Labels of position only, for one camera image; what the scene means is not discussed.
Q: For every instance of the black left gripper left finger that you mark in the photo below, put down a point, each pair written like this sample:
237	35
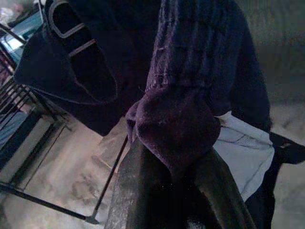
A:
128	181

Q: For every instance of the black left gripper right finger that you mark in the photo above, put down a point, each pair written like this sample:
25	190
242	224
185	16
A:
226	195

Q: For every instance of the black and white garment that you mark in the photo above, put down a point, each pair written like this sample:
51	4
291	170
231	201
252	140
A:
181	124

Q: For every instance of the black metal drying rack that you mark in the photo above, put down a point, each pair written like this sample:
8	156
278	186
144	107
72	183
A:
43	202

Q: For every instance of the green leather sofa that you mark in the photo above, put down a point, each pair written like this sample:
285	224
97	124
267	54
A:
281	47

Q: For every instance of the blue bag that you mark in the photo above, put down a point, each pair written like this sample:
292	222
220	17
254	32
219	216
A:
26	26

